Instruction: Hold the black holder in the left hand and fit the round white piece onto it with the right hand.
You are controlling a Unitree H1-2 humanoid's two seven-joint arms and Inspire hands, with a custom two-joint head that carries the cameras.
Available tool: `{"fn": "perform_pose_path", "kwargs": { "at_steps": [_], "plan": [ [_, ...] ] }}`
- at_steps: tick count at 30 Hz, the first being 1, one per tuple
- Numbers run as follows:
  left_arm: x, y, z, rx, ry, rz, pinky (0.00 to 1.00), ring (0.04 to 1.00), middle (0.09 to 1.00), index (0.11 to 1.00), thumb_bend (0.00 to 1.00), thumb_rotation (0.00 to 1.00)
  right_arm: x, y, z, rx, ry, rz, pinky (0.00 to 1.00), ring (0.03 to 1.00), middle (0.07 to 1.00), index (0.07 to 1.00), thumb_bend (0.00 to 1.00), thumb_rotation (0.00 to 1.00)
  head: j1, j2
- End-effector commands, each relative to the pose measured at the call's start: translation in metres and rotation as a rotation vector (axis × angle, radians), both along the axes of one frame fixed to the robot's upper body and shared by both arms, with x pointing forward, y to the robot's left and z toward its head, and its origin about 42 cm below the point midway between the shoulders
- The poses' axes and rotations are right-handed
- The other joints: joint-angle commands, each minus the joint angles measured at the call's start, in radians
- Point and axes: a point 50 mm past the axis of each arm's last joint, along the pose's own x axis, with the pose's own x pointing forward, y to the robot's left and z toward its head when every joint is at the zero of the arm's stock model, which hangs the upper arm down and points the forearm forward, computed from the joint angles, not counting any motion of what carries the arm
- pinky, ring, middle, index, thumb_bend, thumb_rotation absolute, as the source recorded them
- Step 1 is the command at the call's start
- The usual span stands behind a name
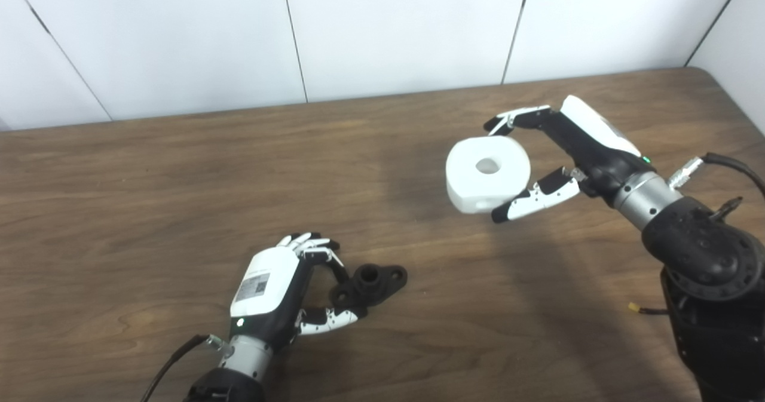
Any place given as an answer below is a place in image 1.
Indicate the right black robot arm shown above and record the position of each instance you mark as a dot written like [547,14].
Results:
[711,270]

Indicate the round white piece with holes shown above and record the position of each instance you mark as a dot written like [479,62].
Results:
[466,178]

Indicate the black flanged holder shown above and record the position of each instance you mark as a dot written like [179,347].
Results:
[373,285]

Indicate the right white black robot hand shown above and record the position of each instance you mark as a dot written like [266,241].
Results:
[591,145]

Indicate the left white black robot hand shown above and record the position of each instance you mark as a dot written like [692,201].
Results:
[266,282]

